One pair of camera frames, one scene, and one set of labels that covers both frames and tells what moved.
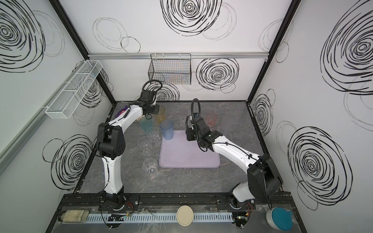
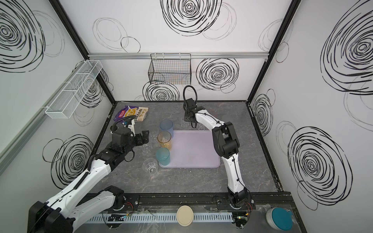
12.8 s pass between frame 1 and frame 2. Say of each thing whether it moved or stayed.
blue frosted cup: stayed
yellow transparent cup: moved
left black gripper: moved
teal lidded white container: stayed
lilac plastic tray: stayed
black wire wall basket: stayed
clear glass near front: stayed
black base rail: stayed
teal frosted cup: moved
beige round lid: stayed
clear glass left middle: stayed
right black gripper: moved
